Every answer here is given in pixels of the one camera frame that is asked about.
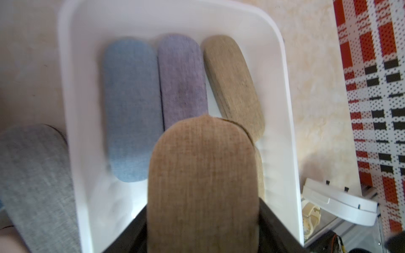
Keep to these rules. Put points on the rubber band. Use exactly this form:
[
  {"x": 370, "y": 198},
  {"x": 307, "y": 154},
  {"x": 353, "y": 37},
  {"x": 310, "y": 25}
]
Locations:
[{"x": 311, "y": 215}]

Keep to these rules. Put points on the beige glasses case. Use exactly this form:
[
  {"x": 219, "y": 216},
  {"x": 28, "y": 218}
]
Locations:
[{"x": 203, "y": 190}]

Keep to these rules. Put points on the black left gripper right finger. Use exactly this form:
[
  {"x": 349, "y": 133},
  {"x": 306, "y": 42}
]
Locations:
[{"x": 274, "y": 237}]

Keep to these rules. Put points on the light blue glasses case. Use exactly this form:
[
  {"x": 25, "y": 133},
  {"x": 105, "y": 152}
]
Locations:
[{"x": 132, "y": 107}]

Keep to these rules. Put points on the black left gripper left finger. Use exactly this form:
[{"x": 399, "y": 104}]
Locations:
[{"x": 134, "y": 238}]

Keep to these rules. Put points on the brown glasses case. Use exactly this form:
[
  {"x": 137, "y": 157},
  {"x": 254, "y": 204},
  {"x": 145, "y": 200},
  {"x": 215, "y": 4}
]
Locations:
[{"x": 242, "y": 122}]

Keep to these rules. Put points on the white round tape dispenser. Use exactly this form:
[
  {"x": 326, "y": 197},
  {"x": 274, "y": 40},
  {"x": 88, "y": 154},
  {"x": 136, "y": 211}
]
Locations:
[{"x": 340, "y": 203}]

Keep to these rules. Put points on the grey glasses case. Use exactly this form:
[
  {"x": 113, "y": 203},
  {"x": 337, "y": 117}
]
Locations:
[{"x": 37, "y": 188}]

